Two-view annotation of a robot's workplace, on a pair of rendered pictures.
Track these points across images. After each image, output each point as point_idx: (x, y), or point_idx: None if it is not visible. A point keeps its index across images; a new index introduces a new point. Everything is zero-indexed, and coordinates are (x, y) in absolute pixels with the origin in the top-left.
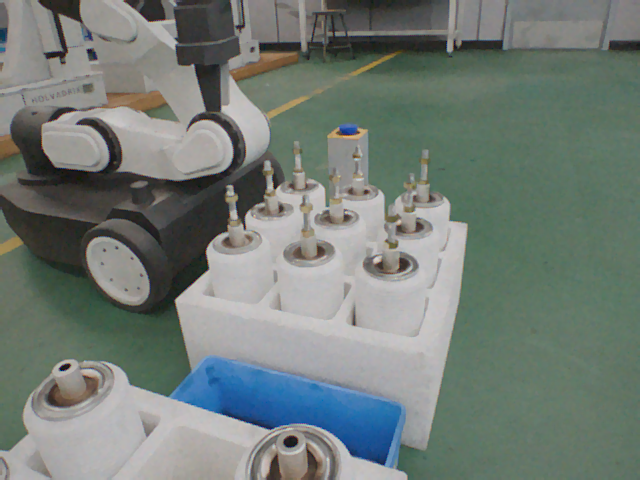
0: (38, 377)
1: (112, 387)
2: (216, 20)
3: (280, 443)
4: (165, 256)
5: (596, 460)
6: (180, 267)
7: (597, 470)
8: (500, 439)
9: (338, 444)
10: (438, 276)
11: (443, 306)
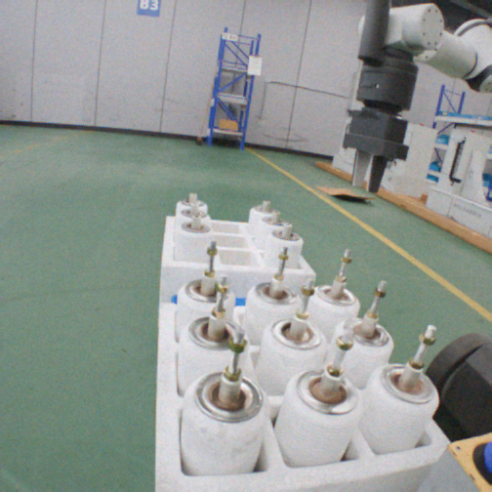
0: (400, 347)
1: (274, 236)
2: (351, 119)
3: (199, 216)
4: (443, 372)
5: (45, 388)
6: (454, 412)
7: (47, 382)
8: (107, 389)
9: (185, 231)
10: (174, 366)
11: (161, 335)
